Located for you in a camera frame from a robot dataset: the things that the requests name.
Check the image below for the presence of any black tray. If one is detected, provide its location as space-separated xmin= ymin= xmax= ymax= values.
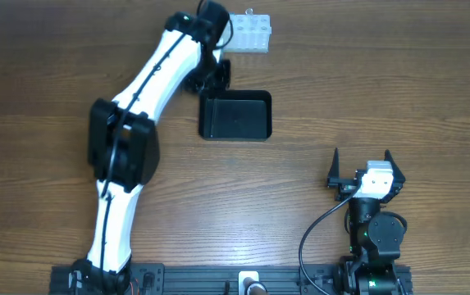
xmin=198 ymin=88 xmax=273 ymax=143

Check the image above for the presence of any white test tube rack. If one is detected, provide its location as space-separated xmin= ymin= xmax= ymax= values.
xmin=217 ymin=13 xmax=272 ymax=54

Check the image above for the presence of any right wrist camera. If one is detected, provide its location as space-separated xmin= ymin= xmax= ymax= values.
xmin=359 ymin=160 xmax=395 ymax=201

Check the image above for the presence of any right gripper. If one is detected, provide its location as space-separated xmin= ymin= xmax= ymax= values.
xmin=326 ymin=147 xmax=407 ymax=204

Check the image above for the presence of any mounting rail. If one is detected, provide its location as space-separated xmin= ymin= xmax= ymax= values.
xmin=49 ymin=263 xmax=414 ymax=295

